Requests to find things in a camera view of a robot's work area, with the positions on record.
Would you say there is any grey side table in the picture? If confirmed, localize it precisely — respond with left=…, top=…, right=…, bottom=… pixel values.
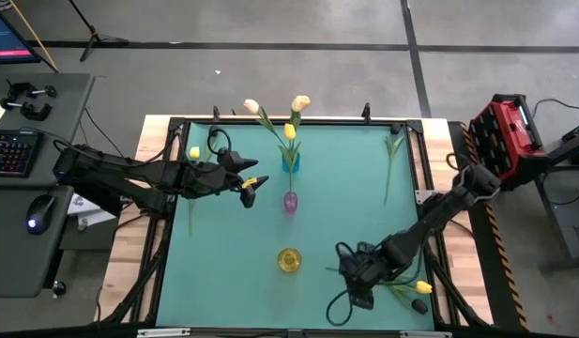
left=535, top=119, right=579, bottom=273

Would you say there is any black table frame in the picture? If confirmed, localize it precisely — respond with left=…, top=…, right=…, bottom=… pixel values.
left=94, top=115, right=495, bottom=338

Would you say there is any grey desk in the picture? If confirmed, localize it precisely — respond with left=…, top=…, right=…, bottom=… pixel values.
left=0, top=72, right=97, bottom=300

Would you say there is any red and black toolbox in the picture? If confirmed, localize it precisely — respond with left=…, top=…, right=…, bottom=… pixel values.
left=467, top=92, right=553, bottom=192

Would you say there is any pink glass vase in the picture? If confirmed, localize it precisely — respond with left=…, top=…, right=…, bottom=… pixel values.
left=283, top=191, right=299, bottom=217

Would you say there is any white paper sheet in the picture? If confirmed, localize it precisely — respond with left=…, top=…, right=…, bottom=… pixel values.
left=66, top=194, right=116, bottom=231

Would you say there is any yellow glass vase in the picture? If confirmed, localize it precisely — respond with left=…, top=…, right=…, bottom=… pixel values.
left=277, top=247, right=303, bottom=274

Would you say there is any black beam with hazard stripes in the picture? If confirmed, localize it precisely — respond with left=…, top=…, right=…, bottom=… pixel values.
left=448, top=120, right=530, bottom=332

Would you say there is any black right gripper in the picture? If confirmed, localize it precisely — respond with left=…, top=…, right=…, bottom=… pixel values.
left=336, top=241, right=389, bottom=311

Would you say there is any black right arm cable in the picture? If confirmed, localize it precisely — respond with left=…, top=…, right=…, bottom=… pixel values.
left=325, top=286, right=365, bottom=328

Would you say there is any dark device with green edge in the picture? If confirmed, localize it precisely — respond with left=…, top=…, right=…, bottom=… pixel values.
left=560, top=119, right=579, bottom=165

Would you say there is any black tripod stand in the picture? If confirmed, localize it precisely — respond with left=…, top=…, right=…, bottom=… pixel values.
left=66, top=0, right=130, bottom=63

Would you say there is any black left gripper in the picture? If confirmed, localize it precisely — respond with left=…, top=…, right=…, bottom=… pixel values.
left=185, top=148, right=270, bottom=209

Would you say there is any yellow artificial tulip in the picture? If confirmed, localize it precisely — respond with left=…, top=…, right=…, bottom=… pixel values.
left=325, top=266, right=434, bottom=309
left=277, top=122, right=303, bottom=198
left=185, top=146, right=202, bottom=238

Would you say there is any green table mat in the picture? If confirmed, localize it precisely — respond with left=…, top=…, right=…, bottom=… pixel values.
left=156, top=122, right=435, bottom=331

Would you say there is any black screw clamp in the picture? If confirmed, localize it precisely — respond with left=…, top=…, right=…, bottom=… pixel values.
left=6, top=79, right=59, bottom=100
left=0, top=97, right=53, bottom=122

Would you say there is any black computer mouse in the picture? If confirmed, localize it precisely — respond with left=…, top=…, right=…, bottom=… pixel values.
left=24, top=193, right=57, bottom=236

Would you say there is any blue glass vase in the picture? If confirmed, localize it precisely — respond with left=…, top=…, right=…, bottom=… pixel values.
left=281, top=149, right=301, bottom=174

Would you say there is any black floor cable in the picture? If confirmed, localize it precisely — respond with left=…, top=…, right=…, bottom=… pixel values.
left=531, top=97, right=579, bottom=118

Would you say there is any computer monitor with blue screen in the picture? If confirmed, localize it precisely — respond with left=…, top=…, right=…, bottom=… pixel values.
left=0, top=4, right=42, bottom=66

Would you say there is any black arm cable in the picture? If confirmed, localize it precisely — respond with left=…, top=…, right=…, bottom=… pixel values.
left=206, top=125, right=233, bottom=156
left=325, top=286, right=365, bottom=328

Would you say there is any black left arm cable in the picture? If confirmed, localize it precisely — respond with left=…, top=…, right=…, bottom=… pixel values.
left=206, top=125, right=233, bottom=156

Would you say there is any backlit black keyboard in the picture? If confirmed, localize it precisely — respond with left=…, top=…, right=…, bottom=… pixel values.
left=0, top=129, right=45, bottom=178

